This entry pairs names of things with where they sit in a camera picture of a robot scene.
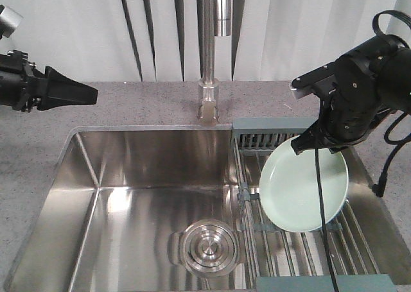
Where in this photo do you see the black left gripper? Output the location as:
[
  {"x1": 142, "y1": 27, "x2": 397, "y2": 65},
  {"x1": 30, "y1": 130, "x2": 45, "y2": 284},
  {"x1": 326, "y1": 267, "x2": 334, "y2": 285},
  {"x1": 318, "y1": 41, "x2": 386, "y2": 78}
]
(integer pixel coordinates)
[{"x1": 1, "y1": 50, "x2": 98, "y2": 112}]

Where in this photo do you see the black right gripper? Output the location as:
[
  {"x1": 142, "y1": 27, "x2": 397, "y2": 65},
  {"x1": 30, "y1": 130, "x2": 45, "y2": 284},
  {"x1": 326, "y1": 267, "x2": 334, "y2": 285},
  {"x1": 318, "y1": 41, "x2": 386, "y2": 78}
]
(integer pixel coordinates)
[{"x1": 291, "y1": 68, "x2": 381, "y2": 155}]

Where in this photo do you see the light green round plate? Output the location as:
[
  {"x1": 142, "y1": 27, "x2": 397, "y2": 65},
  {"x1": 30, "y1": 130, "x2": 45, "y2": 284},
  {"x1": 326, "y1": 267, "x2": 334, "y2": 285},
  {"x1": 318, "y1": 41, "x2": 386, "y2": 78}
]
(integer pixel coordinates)
[{"x1": 259, "y1": 137, "x2": 349, "y2": 232}]

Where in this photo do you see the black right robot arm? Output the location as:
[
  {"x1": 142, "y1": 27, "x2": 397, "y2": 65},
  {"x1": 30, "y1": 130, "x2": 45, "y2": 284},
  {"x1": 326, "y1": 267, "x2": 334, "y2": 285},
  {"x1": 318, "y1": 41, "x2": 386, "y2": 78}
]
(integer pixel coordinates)
[{"x1": 290, "y1": 35, "x2": 410, "y2": 154}]

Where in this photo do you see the grey sink drying rack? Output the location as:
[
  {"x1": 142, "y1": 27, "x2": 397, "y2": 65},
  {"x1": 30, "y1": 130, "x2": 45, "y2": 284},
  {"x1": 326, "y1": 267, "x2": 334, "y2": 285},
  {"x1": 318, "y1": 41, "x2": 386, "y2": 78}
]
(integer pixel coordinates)
[{"x1": 232, "y1": 117, "x2": 410, "y2": 291}]

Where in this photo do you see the white pleated curtain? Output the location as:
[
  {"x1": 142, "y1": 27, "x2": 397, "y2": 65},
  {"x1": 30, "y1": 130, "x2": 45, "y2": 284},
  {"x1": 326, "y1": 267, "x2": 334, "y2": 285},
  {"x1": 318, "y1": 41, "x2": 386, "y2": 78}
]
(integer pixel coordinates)
[{"x1": 1, "y1": 0, "x2": 410, "y2": 82}]

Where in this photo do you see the stainless steel sink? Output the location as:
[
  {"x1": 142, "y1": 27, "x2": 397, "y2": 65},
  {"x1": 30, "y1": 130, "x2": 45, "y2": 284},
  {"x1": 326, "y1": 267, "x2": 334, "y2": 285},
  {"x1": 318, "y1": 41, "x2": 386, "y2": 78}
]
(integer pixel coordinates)
[{"x1": 3, "y1": 123, "x2": 411, "y2": 292}]

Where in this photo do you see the round steel sink drain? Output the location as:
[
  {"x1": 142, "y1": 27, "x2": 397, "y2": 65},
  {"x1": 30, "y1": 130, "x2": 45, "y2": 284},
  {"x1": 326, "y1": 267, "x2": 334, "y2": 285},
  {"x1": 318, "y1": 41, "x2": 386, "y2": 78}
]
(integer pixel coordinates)
[{"x1": 179, "y1": 219, "x2": 239, "y2": 278}]

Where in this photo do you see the chrome kitchen faucet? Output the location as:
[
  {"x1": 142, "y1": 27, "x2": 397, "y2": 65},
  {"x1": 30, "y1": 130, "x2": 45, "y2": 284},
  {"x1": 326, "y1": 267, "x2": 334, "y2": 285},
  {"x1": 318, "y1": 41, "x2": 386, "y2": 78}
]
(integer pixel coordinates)
[{"x1": 197, "y1": 0, "x2": 232, "y2": 128}]

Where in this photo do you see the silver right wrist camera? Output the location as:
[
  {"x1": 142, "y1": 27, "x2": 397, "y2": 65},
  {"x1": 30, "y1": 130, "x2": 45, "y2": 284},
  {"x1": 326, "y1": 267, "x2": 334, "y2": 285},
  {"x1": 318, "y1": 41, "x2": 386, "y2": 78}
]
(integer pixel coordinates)
[{"x1": 290, "y1": 62, "x2": 335, "y2": 100}]

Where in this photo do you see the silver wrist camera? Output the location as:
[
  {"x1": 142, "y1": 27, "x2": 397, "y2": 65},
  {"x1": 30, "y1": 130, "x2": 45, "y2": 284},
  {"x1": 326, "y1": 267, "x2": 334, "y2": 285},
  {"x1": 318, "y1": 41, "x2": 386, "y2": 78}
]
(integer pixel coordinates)
[
  {"x1": 290, "y1": 62, "x2": 335, "y2": 100},
  {"x1": 0, "y1": 4, "x2": 23, "y2": 38}
]

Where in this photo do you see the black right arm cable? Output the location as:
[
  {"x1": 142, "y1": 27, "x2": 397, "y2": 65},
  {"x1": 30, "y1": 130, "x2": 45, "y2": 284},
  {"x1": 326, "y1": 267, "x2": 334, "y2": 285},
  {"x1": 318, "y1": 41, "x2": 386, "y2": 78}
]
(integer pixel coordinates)
[{"x1": 313, "y1": 10, "x2": 411, "y2": 292}]

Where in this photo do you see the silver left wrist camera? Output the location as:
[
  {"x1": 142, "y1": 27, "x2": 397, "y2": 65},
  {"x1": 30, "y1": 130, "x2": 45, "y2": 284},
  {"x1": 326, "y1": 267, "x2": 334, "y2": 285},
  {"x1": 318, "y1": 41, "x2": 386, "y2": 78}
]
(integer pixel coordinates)
[{"x1": 0, "y1": 4, "x2": 23, "y2": 38}]

